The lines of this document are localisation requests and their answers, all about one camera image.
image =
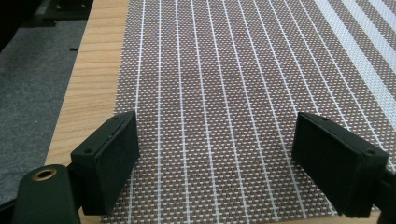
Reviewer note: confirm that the black stand base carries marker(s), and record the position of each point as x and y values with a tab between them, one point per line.
67	9

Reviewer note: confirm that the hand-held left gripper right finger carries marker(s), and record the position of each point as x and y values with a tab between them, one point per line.
336	161

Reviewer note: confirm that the brown white striped woven placemat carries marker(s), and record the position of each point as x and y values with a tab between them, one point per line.
224	77

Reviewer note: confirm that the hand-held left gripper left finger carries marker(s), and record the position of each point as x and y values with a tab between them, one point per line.
109	161

